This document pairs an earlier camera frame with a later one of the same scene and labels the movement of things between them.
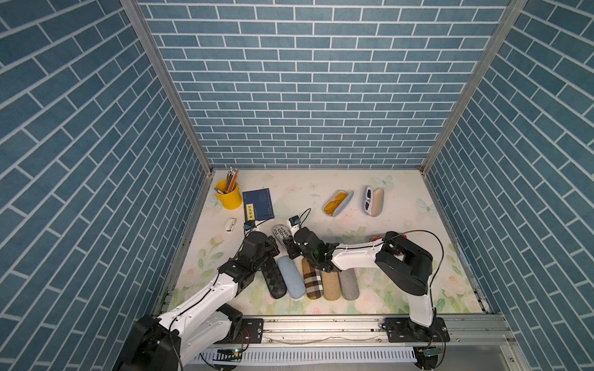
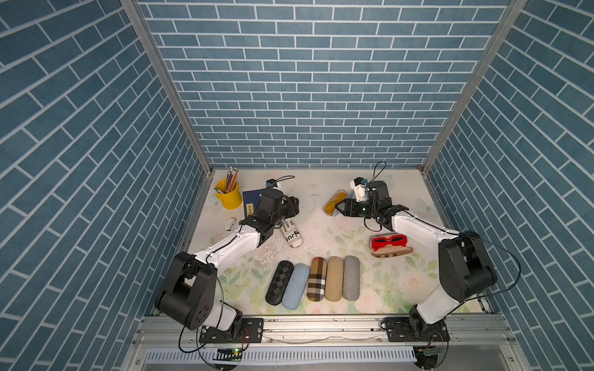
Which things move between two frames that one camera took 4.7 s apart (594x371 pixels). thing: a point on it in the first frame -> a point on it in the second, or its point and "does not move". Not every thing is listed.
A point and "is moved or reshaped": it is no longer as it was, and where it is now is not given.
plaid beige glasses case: x=313 y=280 does not move
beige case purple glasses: x=331 y=286 does not move
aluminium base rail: x=468 y=342 does not move
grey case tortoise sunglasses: x=349 y=287 does not move
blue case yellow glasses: x=338 y=203 does not move
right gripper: x=291 y=247 -> x=348 y=207
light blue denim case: x=293 y=280 -> x=295 y=286
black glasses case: x=274 y=279 is moved or reshaped
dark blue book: x=257 y=205 does not move
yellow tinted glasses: x=335 y=203 does not move
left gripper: x=271 y=243 -> x=291 y=209
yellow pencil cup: x=230 y=200 does not move
